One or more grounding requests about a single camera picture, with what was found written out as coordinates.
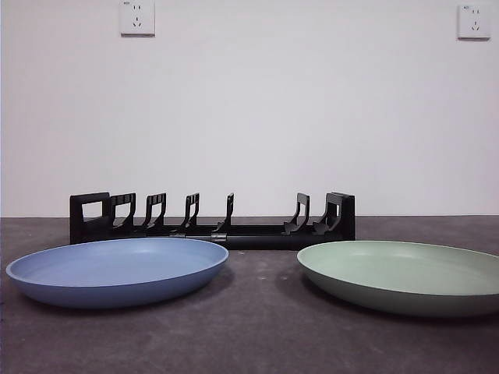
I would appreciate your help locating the blue plate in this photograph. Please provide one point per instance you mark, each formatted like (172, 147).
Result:
(117, 280)

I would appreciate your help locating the green plate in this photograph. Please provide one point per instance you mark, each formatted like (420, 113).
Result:
(401, 284)

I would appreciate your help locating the black plate rack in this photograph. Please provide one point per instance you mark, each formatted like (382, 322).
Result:
(257, 241)

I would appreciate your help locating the white wall socket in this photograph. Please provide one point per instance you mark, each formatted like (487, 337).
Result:
(473, 22)
(137, 19)

